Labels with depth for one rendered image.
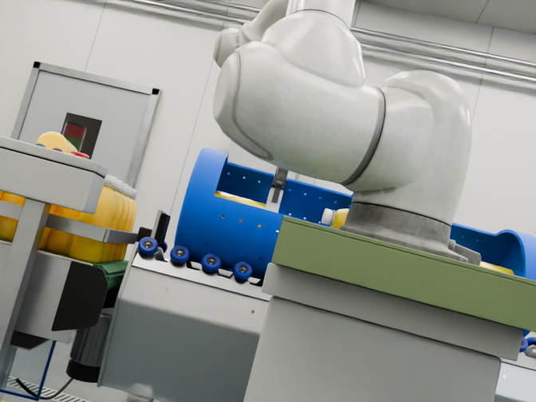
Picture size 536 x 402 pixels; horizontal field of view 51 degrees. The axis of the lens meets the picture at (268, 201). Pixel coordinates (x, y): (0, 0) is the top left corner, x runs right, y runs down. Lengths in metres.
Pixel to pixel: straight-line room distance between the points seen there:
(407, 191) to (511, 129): 4.35
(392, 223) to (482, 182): 4.20
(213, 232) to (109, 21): 4.53
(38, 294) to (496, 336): 0.88
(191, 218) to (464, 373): 0.74
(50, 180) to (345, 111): 0.61
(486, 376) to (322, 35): 0.49
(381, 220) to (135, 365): 0.76
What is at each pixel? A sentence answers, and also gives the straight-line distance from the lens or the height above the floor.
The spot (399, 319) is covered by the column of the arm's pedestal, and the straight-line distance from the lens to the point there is 0.73.
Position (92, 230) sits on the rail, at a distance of 1.25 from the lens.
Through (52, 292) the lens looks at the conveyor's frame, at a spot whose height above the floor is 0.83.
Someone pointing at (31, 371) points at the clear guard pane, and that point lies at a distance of 1.82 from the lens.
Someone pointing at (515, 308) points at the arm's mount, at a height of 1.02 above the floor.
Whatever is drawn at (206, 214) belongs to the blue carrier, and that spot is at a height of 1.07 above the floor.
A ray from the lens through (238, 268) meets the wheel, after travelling 1.32.
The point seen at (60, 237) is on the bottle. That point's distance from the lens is 1.31.
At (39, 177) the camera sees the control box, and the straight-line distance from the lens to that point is 1.15.
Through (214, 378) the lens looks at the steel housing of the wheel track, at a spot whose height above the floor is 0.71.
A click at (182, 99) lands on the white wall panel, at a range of 5.21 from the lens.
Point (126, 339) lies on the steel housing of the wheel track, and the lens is 1.35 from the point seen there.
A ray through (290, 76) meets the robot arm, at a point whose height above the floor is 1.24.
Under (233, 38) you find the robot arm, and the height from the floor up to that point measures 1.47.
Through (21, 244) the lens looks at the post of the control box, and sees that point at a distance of 1.18.
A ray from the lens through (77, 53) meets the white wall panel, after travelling 5.70.
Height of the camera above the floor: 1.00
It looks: 6 degrees up
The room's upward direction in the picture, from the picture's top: 15 degrees clockwise
